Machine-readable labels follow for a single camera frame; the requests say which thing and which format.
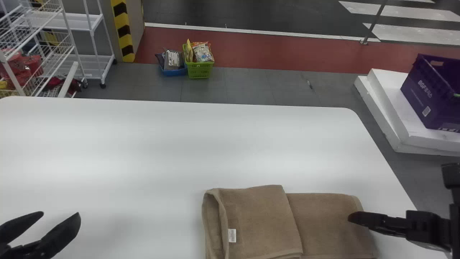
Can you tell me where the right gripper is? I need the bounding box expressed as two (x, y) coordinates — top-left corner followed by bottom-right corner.
(348, 210), (452, 253)

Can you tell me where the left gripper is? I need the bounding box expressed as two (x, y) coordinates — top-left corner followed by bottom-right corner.
(0, 211), (82, 259)

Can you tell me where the white slab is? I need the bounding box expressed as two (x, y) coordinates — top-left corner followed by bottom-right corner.
(354, 68), (460, 157)

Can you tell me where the beige towel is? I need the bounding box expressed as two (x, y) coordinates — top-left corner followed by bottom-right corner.
(201, 185), (380, 259)

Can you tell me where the purple crate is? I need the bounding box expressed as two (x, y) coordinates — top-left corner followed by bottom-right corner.
(400, 54), (460, 133)

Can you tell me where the red snack packet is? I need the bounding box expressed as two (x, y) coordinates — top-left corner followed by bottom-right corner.
(21, 54), (44, 77)
(0, 51), (26, 74)

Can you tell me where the blue basket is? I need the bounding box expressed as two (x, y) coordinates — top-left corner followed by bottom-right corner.
(155, 53), (188, 77)

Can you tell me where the white shelf trolley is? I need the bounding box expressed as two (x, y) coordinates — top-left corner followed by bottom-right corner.
(34, 0), (118, 89)

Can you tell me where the silver snack packet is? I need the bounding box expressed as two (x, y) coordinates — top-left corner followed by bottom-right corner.
(163, 49), (181, 70)

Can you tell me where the green basket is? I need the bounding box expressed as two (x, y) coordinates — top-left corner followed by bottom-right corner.
(182, 43), (215, 79)

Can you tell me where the yellow snack packet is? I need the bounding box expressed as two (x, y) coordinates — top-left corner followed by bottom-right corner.
(185, 38), (195, 63)

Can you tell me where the white snack packet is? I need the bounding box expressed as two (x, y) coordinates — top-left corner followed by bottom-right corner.
(192, 42), (215, 63)

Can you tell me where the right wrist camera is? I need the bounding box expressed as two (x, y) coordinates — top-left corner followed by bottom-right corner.
(441, 163), (460, 217)

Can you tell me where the white wire rack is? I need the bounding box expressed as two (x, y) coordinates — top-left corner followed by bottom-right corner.
(0, 0), (88, 98)

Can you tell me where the yellow black striped post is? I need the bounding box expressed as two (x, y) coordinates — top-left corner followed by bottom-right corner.
(110, 0), (145, 64)

